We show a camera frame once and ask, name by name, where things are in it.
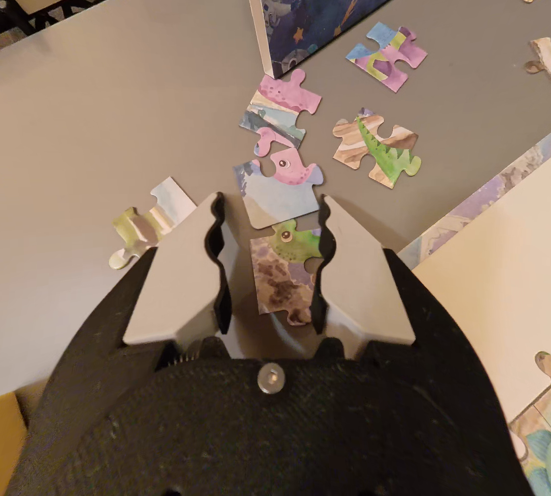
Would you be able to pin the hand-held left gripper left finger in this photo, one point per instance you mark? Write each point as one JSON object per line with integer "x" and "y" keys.
{"x": 176, "y": 289}

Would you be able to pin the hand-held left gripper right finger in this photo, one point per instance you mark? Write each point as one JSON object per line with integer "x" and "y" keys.
{"x": 366, "y": 289}

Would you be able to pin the green dinosaur face puzzle piece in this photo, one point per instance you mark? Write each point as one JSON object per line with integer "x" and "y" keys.
{"x": 280, "y": 281}

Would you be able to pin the pink dinosaur head puzzle piece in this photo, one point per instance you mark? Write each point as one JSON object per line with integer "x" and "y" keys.
{"x": 280, "y": 194}

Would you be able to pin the white puzzle tray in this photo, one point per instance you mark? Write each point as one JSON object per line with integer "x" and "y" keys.
{"x": 495, "y": 268}

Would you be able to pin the pink spotted back puzzle piece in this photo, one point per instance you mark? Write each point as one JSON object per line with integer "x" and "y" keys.
{"x": 284, "y": 96}

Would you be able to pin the jigsaw puzzle pieces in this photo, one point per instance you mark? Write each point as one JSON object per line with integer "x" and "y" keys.
{"x": 387, "y": 57}

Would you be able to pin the yellow plastic bin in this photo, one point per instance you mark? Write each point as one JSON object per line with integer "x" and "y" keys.
{"x": 10, "y": 440}

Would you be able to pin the joined green dinosaur puzzle pieces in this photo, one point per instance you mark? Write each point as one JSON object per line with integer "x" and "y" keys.
{"x": 538, "y": 453}

